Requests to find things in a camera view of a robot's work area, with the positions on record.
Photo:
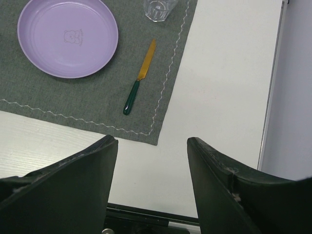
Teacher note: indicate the clear drinking glass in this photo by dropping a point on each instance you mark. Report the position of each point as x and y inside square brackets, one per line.
[158, 10]

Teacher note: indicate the purple plate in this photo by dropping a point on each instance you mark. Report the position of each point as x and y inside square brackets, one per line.
[68, 38]

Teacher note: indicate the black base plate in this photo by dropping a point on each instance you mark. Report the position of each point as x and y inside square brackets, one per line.
[122, 219]

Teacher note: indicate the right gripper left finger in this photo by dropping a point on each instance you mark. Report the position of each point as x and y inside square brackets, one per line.
[66, 197]

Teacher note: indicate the grey cloth napkin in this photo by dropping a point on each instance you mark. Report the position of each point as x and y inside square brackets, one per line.
[95, 103]

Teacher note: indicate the green handled knife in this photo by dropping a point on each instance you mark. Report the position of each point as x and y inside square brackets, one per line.
[142, 74]

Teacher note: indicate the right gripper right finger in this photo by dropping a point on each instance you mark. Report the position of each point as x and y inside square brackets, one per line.
[233, 198]

